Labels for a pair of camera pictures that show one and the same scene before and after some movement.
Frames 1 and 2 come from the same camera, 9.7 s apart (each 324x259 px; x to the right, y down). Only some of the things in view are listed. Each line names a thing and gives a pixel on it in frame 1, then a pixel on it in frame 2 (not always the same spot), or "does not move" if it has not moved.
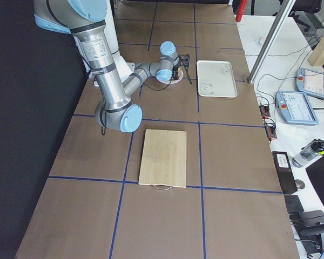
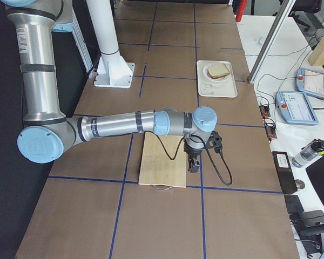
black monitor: [322, 172] does not move
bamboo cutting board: [163, 160] does not move
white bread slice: [180, 73] to [218, 69]
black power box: [284, 171] does not move
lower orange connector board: [270, 129] does not move
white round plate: [170, 81] to [217, 72]
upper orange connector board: [264, 111] does not move
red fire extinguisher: [241, 10] does not move
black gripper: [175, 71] to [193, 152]
